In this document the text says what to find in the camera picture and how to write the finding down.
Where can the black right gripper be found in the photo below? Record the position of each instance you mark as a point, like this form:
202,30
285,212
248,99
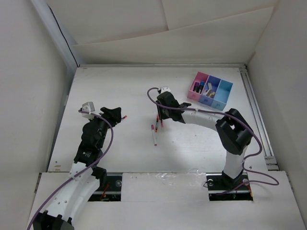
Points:
161,115

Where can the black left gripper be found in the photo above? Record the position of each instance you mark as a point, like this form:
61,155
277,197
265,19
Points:
114,112

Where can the orange pen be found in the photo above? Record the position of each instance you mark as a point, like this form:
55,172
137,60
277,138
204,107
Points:
157,123

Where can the pink white pen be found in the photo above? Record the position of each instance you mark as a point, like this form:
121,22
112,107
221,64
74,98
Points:
153,135

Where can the purple black highlighter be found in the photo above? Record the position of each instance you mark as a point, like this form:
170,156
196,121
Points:
196,87

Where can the blue black highlighter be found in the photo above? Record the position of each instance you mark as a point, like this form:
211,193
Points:
201,86

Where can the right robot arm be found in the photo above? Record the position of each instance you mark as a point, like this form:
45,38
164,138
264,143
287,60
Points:
232,129

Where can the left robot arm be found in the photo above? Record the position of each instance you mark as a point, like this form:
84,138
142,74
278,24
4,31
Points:
61,209

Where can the pink storage container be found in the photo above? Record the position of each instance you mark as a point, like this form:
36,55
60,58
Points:
198,78

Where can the light blue storage container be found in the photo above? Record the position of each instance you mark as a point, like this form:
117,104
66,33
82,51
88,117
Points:
222,94

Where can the purple storage container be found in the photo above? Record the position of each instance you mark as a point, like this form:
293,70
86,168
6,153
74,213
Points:
215,83

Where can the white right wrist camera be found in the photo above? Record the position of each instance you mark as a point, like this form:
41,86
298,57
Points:
163,89

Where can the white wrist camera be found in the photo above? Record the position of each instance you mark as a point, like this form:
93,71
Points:
87,109
163,89

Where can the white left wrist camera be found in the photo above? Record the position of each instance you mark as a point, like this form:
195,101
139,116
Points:
87,109

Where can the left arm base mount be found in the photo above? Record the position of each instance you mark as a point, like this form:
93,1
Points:
111,192

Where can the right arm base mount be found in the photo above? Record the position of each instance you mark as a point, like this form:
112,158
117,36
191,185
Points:
221,189

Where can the aluminium rail right edge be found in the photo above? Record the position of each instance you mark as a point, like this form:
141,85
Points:
269,156

